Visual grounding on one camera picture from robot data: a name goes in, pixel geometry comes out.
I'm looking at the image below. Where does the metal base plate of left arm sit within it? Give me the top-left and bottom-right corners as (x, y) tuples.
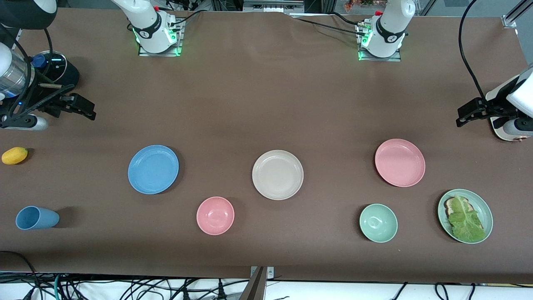
(357, 23), (402, 62)

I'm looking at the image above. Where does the blue plate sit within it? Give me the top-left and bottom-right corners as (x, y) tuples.
(128, 145), (179, 195)

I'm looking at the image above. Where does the beige plate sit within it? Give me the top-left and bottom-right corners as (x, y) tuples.
(252, 150), (304, 200)

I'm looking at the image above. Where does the green lettuce leaf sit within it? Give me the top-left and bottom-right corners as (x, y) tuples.
(448, 195), (486, 242)

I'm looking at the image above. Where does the yellow lemon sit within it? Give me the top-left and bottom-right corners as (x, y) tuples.
(2, 147), (28, 165)

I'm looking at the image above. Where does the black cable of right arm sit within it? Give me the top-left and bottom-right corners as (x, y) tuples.
(0, 25), (55, 119)

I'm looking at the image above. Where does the small pink bowl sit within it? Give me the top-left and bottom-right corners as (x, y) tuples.
(197, 197), (235, 235)

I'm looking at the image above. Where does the thick black floor cable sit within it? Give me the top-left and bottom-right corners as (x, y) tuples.
(0, 250), (41, 300)

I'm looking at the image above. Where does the toasted bread slice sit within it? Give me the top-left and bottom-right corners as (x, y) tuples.
(444, 197), (471, 218)

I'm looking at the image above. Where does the orange flower decoration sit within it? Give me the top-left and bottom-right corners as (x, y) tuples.
(345, 0), (375, 11)

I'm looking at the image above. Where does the dark angled bar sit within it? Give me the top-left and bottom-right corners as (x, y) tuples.
(239, 267), (267, 300)

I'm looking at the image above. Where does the black pot with blue handle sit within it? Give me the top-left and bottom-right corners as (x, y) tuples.
(31, 50), (80, 95)

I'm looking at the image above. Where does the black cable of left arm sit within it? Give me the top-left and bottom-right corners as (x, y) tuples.
(458, 0), (488, 101)

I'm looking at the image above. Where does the blue cup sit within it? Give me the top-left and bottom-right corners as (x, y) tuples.
(16, 206), (60, 230)

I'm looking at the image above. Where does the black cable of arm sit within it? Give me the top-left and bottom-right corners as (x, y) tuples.
(458, 0), (488, 101)
(0, 25), (55, 119)

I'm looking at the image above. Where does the green plate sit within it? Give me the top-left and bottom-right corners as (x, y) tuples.
(438, 189), (493, 244)

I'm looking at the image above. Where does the small green bowl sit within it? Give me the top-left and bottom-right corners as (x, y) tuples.
(359, 203), (398, 243)

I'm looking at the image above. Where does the metal base plate of right arm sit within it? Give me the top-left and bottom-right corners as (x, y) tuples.
(137, 17), (184, 57)

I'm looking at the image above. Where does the black cable on table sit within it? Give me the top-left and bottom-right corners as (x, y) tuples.
(291, 17), (367, 36)
(169, 8), (207, 32)
(331, 12), (369, 26)

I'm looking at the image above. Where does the aluminium frame profile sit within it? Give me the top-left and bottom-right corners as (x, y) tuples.
(502, 0), (533, 29)

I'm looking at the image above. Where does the grey metal box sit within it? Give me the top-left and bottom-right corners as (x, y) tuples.
(243, 0), (305, 13)

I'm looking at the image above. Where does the pink plate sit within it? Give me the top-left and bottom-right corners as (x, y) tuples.
(375, 139), (426, 188)

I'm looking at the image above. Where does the glass lid with blue knob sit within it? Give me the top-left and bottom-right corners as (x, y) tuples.
(31, 51), (67, 84)

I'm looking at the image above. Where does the brown table cover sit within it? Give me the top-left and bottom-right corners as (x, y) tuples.
(0, 7), (533, 284)

